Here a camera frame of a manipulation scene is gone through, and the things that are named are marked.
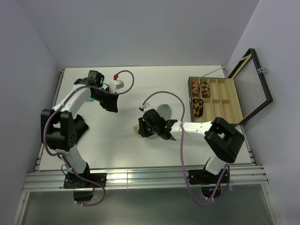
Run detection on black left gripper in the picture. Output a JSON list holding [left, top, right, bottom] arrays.
[[92, 88, 119, 113]]

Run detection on grey sock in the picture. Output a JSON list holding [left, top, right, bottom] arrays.
[[157, 104, 172, 120]]

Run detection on cream yellow sock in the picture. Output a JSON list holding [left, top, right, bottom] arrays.
[[133, 125, 139, 133]]

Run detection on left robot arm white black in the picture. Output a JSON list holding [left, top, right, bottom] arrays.
[[41, 70, 118, 187]]

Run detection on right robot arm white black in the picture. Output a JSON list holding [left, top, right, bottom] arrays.
[[138, 108, 245, 183]]

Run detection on black blue sock pair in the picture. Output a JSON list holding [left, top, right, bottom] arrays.
[[74, 114, 89, 142]]

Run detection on dark checkered rolled sock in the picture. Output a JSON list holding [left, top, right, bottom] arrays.
[[193, 99, 203, 118]]

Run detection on orange brown rolled sock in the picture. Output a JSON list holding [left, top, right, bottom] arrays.
[[191, 81, 201, 98]]

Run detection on brown checkered rolled sock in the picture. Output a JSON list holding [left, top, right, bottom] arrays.
[[201, 81, 210, 98]]

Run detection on black compartment box with lid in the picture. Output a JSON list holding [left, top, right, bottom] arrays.
[[188, 48, 273, 125]]

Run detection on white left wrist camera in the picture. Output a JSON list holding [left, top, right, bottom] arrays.
[[109, 80, 124, 93]]

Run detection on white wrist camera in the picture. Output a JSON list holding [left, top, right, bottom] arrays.
[[139, 103, 150, 112], [109, 80, 124, 93]]

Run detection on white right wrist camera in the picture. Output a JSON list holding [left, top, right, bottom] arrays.
[[139, 103, 150, 112]]

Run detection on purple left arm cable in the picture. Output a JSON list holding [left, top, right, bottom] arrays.
[[41, 69, 135, 207]]

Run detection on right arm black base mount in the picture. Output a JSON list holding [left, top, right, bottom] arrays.
[[187, 169, 230, 198]]

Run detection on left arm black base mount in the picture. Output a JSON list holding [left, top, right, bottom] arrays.
[[63, 173, 107, 202]]

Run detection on aluminium frame rail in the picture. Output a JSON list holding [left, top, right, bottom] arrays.
[[22, 164, 268, 192]]

